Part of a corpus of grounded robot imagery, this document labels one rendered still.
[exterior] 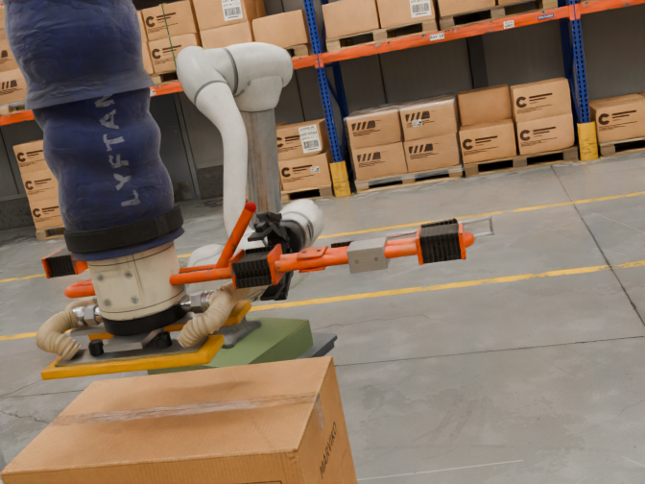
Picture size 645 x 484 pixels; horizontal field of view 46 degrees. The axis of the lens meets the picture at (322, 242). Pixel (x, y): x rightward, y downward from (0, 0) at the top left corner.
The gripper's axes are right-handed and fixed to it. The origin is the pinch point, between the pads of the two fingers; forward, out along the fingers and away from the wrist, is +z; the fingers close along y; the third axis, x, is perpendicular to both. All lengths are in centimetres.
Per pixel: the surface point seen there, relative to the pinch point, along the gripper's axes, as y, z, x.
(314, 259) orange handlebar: -0.8, 2.7, -10.7
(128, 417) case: 29.0, 0.0, 36.3
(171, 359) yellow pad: 11.2, 14.5, 16.1
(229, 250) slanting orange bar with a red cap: -4.3, 1.0, 5.6
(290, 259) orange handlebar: -1.2, 2.1, -6.1
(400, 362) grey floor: 123, -226, 13
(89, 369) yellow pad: 11.3, 14.7, 32.5
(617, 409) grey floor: 123, -160, -82
